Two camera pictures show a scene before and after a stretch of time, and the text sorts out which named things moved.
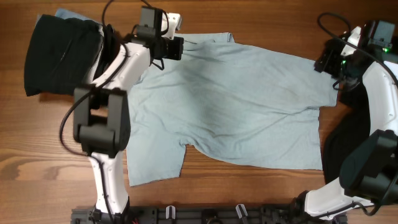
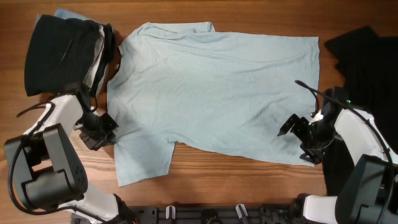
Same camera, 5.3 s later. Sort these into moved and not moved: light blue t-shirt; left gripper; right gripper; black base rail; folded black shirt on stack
Moved: light blue t-shirt; left gripper; right gripper
Not moved: black base rail; folded black shirt on stack
